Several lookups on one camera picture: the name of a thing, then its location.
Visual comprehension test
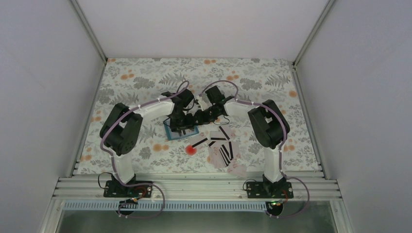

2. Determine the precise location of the black stripe white card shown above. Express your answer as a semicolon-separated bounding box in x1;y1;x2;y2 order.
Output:
178;128;198;136

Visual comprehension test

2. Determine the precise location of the black striped card pile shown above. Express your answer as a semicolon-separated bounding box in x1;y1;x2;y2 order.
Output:
189;125;240;169

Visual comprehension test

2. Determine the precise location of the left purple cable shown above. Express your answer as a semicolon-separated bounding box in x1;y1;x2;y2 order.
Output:
100;80;166;219

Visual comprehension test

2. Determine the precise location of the teal card holder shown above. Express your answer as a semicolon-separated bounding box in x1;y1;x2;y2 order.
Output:
163;118;199;141

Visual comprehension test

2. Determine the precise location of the aluminium rail frame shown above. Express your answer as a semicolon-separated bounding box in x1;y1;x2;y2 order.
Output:
52;173;342;201

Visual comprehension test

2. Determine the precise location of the purple cable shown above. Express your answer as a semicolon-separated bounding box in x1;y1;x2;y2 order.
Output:
198;80;311;220
100;80;166;219

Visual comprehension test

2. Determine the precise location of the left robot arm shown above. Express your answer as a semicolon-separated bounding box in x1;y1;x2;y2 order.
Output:
100;89;195;197

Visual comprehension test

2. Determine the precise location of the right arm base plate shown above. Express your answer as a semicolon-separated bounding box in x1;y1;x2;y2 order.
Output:
245;181;294;199

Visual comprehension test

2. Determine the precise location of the floral table mat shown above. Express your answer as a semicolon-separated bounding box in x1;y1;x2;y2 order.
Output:
77;58;318;174

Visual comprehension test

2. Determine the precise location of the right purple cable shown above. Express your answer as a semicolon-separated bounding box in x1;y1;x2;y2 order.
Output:
198;80;311;220

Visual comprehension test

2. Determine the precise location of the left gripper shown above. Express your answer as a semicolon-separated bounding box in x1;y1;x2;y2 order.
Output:
170;111;194;133

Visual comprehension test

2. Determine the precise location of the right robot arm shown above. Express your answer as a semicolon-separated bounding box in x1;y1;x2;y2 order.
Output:
195;85;290;198

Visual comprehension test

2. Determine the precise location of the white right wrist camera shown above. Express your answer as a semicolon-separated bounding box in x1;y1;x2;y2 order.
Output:
197;97;209;111

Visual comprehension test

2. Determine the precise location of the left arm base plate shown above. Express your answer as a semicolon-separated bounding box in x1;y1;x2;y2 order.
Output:
103;180;153;198

